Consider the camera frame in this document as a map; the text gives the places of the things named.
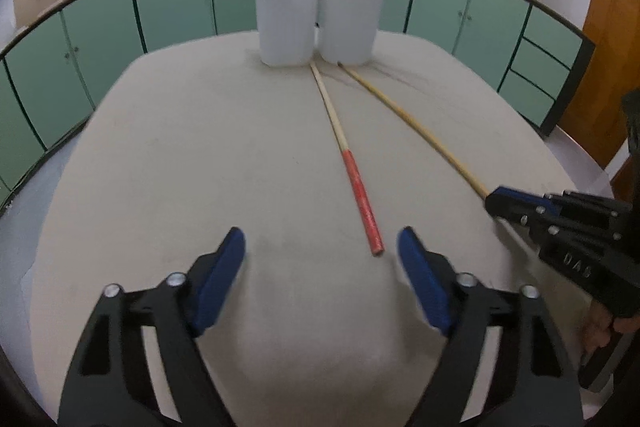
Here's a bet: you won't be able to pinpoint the bamboo chopstick red handle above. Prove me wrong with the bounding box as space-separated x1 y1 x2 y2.
309 62 385 257

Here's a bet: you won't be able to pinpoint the right hand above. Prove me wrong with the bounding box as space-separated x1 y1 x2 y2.
579 300 620 355

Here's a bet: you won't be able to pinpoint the white utensil holder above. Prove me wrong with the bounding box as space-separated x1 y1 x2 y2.
255 0 318 67
317 0 384 66

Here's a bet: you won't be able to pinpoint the white right utensil holder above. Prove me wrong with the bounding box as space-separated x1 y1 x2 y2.
317 0 384 66

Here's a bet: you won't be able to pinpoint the brown wooden door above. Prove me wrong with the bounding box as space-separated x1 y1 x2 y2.
560 0 639 168

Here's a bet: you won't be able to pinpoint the white left utensil holder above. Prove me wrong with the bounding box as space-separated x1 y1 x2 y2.
255 0 318 67

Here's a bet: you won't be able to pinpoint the green kitchen cabinets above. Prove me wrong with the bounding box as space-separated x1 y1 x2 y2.
1 0 594 199

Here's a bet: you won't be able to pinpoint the plain bamboo chopstick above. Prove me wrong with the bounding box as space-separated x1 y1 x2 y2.
337 62 489 199

